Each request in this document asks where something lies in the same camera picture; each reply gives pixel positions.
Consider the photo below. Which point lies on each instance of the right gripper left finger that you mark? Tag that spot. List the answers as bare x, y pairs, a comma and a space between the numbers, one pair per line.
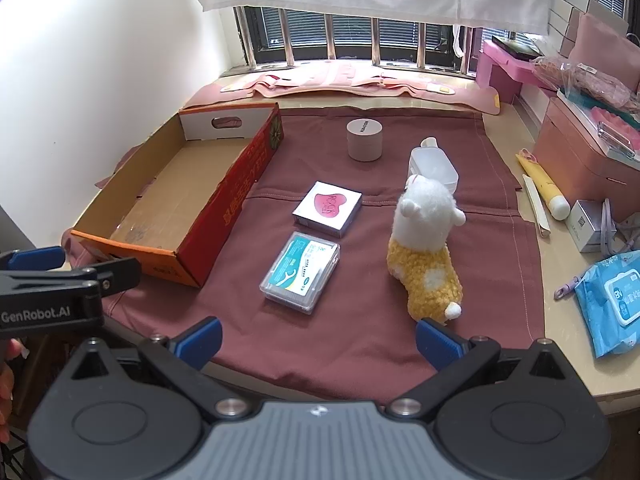
177, 364

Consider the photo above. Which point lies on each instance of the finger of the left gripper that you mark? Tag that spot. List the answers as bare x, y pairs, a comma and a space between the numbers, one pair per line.
37, 259
40, 302

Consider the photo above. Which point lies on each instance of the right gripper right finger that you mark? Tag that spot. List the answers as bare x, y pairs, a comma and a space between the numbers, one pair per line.
460, 364

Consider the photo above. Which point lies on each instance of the white and yellow plush alpaca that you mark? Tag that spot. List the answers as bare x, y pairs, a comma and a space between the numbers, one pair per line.
417, 252

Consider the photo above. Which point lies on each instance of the white box with pink heart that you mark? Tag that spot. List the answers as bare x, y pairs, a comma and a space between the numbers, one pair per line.
328, 208

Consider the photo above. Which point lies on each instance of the clear plastic cotton swab container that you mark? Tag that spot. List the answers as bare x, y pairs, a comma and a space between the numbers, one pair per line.
430, 161

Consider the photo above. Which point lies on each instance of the pink round cosmetic jar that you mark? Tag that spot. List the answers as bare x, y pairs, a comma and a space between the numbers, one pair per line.
364, 139

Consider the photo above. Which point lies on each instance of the person's left hand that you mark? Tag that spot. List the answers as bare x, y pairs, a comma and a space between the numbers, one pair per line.
13, 350

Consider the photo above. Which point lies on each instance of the orange cardboard box tray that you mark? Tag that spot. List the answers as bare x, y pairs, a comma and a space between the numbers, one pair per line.
174, 202

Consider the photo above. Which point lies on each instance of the maroon cloth mat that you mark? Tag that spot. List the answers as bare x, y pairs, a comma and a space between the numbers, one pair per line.
359, 341

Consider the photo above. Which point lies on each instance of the blue wet wipes pack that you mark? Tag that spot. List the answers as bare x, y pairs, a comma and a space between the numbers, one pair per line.
608, 296

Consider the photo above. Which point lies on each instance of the cream flat stick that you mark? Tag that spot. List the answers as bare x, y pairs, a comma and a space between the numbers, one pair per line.
535, 201

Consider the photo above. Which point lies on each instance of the yellow and white tube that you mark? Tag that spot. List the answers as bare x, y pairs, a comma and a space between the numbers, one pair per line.
556, 202

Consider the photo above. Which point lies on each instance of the small grey white box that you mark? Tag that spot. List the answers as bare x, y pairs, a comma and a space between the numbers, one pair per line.
584, 225

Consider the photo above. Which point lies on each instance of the pink storage box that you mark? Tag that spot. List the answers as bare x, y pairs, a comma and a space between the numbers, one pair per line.
579, 168

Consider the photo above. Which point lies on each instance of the magenta pink box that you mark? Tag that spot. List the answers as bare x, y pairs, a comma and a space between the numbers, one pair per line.
497, 69

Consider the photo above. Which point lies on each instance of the pink cloth on windowsill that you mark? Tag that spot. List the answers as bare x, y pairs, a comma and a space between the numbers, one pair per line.
352, 77

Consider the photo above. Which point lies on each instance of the window with metal bars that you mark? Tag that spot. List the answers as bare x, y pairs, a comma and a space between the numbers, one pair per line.
271, 35

